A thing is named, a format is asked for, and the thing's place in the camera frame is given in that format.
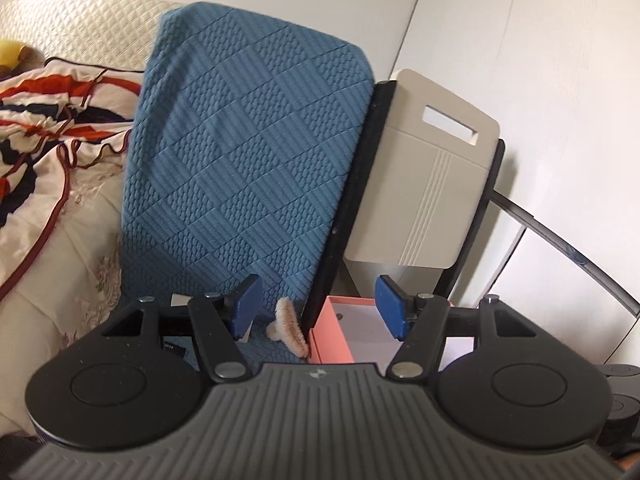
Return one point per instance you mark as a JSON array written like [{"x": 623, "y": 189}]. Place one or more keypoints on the small black object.
[{"x": 173, "y": 348}]

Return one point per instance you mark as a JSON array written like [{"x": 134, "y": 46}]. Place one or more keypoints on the blue quilted cushion cover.
[{"x": 240, "y": 150}]

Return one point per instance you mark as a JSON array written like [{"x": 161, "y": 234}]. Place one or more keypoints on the pink cardboard box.
[{"x": 331, "y": 332}]

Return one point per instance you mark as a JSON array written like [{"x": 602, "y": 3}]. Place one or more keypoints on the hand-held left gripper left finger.
[{"x": 248, "y": 305}]

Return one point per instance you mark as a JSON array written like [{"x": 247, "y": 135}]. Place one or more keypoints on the beige plastic chair back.
[{"x": 425, "y": 185}]

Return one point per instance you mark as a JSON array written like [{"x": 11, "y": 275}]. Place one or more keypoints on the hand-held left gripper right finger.
[{"x": 392, "y": 310}]

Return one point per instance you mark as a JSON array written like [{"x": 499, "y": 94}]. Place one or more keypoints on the beige hair claw clip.
[{"x": 289, "y": 327}]

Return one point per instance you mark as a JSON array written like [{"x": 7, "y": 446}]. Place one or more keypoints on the striped orange navy blanket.
[{"x": 55, "y": 110}]

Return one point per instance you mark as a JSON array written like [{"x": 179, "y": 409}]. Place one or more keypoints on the yellow plush toy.
[{"x": 12, "y": 54}]

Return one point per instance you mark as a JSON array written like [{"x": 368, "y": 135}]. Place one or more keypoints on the black curved metal bar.
[{"x": 565, "y": 245}]

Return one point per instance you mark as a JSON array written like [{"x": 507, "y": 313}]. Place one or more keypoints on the cream quilted headboard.
[{"x": 90, "y": 30}]

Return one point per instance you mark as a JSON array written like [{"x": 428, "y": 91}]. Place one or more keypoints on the cream floral bed sheet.
[{"x": 60, "y": 270}]

